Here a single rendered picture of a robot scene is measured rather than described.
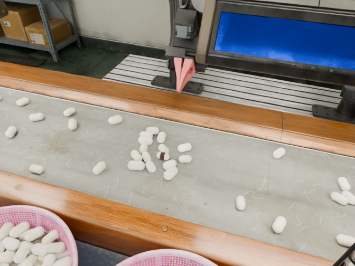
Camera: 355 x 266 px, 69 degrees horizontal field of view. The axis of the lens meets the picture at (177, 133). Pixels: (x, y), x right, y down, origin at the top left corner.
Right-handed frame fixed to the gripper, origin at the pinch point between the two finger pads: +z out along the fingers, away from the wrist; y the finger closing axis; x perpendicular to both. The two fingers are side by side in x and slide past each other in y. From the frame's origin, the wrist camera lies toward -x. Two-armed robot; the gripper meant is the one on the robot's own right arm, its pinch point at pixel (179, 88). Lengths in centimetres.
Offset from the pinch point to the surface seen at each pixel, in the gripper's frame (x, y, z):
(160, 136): 2.8, -2.3, 12.1
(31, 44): 152, -194, -72
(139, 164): -3.8, -3.7, 20.0
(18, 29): 148, -211, -83
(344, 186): 1.8, 39.8, 14.5
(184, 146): 2.0, 4.1, 13.3
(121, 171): -3.2, -7.6, 22.4
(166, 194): -5.1, 3.9, 24.8
